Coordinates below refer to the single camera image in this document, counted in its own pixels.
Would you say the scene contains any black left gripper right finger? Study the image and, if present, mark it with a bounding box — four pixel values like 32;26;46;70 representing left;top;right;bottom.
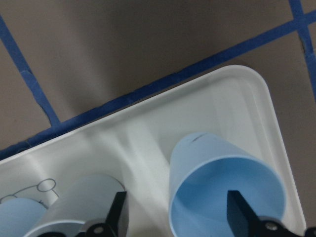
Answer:
227;191;259;237

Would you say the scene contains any blue plastic cup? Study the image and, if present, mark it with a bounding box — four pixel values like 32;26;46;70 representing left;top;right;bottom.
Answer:
0;198;47;237

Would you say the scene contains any cream plastic tray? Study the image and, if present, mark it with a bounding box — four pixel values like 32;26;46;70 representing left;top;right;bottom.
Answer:
0;66;306;237

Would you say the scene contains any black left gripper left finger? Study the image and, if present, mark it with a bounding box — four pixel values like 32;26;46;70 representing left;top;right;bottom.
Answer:
105;191;127;237

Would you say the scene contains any grey plastic cup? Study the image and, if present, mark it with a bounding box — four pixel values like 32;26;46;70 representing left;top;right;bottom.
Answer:
25;174;124;237

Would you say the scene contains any light blue ikea cup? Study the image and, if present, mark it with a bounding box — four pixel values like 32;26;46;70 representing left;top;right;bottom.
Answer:
169;132;286;237

